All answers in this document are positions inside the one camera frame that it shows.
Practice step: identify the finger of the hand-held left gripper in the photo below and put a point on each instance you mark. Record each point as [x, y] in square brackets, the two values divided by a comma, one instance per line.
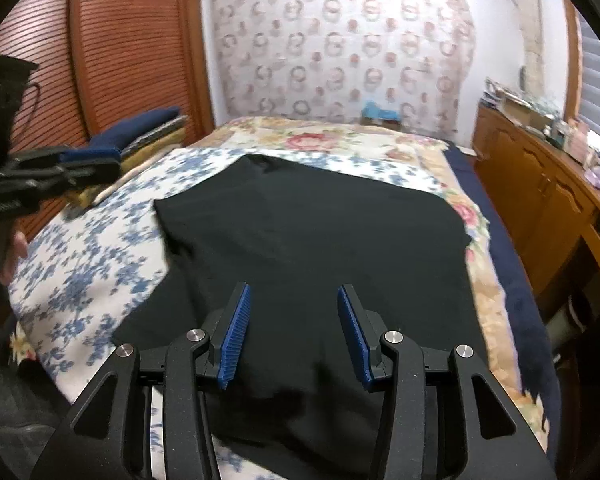
[92, 152]
[70, 177]

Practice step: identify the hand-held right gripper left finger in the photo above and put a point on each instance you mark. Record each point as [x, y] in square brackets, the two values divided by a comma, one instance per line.
[235, 340]

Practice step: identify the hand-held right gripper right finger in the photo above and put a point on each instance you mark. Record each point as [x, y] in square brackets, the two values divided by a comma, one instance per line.
[355, 340]

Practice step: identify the black t-shirt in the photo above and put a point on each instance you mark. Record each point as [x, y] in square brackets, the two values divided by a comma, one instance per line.
[305, 235]

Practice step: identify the person's left hand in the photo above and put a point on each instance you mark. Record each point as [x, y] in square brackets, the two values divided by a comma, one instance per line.
[16, 255]

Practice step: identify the navy folded cloth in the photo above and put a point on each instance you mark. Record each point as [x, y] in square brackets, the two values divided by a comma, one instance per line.
[130, 130]

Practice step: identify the stack of folded blankets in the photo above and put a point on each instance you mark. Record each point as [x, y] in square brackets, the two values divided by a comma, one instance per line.
[145, 158]

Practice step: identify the blue floral blanket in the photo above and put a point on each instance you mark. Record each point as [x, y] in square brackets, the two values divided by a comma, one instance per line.
[90, 260]

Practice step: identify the wooden louvered wardrobe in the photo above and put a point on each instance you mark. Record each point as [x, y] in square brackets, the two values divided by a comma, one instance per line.
[130, 45]

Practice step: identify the navy bed sheet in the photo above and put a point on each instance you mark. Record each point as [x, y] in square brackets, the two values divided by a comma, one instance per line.
[520, 310]

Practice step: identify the cardboard box with blue cloth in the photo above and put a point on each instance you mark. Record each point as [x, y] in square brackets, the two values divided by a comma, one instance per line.
[380, 112]

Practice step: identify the wooden cabinet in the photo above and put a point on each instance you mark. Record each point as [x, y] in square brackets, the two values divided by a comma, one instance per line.
[520, 170]

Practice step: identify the open cardboard box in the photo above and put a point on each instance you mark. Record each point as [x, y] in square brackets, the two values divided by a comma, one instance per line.
[527, 112]

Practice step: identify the pink container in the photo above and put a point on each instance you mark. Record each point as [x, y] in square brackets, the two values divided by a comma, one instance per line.
[579, 142]

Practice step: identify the beige curtain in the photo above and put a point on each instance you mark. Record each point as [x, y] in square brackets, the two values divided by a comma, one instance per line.
[532, 60]

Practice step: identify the wooden window frame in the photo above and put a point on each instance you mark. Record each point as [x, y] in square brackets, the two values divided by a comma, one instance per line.
[572, 60]

